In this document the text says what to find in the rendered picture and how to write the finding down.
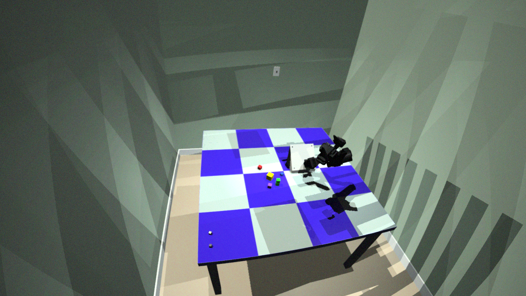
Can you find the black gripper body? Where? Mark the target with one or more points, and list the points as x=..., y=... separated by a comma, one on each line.
x=332, y=153

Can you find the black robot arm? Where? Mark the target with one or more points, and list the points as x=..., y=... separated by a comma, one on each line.
x=345, y=155

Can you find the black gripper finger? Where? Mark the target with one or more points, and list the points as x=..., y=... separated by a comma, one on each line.
x=339, y=141
x=323, y=155

